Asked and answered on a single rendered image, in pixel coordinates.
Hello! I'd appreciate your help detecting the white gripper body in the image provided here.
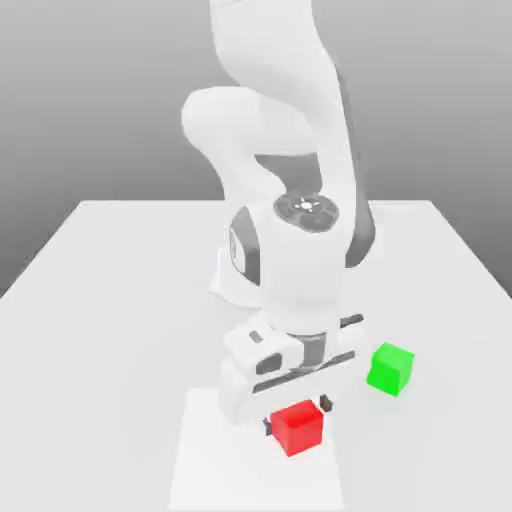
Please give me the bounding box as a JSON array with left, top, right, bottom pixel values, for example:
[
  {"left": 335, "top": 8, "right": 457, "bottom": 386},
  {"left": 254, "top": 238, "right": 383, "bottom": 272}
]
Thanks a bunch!
[{"left": 218, "top": 325, "right": 367, "bottom": 427}]

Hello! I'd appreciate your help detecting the small red cube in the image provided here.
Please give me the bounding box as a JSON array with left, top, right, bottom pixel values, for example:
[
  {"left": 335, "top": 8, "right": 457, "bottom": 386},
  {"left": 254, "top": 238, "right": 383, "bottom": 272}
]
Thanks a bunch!
[{"left": 270, "top": 398, "right": 325, "bottom": 458}]

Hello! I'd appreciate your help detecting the small green cube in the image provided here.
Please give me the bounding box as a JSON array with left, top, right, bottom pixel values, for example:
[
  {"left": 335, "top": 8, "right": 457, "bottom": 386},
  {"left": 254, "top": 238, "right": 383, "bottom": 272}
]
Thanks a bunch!
[{"left": 366, "top": 341, "right": 416, "bottom": 398}]

